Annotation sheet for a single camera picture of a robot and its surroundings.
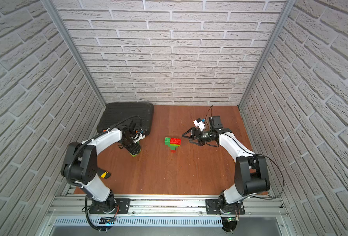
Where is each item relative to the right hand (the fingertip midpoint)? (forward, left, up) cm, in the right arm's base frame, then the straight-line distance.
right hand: (188, 138), depth 82 cm
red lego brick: (+1, +8, -3) cm, 9 cm away
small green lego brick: (+1, +13, -3) cm, 13 cm away
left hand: (+3, +34, -11) cm, 35 cm away
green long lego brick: (0, +9, -9) cm, 13 cm away
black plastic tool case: (+27, +48, -7) cm, 55 cm away
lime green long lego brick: (0, +8, -6) cm, 10 cm away
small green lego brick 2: (-1, +35, -14) cm, 38 cm away
